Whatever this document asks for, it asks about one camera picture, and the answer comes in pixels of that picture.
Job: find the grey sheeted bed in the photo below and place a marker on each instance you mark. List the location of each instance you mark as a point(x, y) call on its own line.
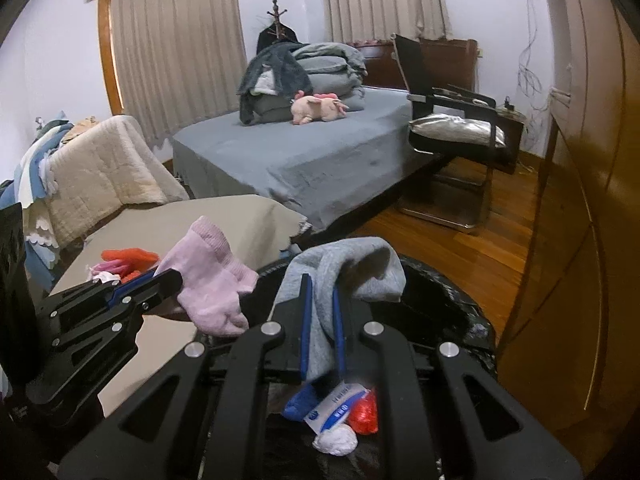
point(322, 170)

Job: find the wooden coat rack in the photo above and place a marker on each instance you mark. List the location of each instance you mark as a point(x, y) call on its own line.
point(276, 32)

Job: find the pink sock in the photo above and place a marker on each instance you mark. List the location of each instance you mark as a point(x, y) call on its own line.
point(213, 282)

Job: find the black trash bin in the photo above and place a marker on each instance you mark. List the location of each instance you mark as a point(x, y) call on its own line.
point(431, 310)

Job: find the dark blue grey jacket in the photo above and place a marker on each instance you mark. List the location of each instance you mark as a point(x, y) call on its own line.
point(273, 72)

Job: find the white plastic bag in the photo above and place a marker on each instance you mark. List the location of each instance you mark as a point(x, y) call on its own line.
point(340, 440)

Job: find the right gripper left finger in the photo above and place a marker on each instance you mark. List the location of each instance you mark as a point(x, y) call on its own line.
point(204, 414)

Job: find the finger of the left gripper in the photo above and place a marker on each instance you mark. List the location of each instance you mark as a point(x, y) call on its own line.
point(147, 291)

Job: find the beige curtain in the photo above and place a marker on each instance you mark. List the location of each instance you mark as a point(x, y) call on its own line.
point(177, 62)
point(358, 20)

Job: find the orange ribbed knit cloth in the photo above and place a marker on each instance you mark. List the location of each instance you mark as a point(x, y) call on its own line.
point(140, 260)

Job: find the dark wooden headboard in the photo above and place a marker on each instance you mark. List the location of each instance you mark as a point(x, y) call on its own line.
point(446, 61)

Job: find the black metal chair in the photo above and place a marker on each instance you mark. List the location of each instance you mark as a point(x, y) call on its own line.
point(446, 199)

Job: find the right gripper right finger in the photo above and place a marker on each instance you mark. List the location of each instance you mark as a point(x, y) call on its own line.
point(440, 414)

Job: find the beige left curtain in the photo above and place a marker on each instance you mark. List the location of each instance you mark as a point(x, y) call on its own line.
point(177, 62)

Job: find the wooden wardrobe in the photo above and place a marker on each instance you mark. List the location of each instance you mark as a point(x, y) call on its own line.
point(570, 350)

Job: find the beige right curtain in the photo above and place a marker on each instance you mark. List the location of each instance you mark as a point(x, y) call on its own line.
point(358, 20)

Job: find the pink plush pig toy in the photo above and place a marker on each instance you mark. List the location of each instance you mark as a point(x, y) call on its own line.
point(307, 108)

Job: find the pile of grey folded blankets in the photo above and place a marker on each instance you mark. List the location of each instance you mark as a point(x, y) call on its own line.
point(332, 68)

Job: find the blue white scalloped blanket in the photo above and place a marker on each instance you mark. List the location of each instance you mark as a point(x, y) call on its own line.
point(33, 183)

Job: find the beige quilted sofa back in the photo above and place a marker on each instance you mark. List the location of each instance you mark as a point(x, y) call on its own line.
point(104, 169)

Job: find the grey sock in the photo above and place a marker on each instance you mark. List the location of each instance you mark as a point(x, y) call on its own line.
point(364, 268)

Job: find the white blue alcohol pads box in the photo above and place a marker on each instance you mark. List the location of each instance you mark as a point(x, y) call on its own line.
point(335, 407)

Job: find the blue plastic bag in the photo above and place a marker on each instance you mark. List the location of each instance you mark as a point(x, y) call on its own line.
point(301, 403)

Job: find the beige sofa seat cover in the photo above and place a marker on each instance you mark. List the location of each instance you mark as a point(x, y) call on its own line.
point(258, 231)

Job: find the red plastic bag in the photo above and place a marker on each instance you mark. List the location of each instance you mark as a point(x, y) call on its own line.
point(363, 416)

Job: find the silver seat cushion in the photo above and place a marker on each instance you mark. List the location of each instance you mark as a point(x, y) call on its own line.
point(450, 128)

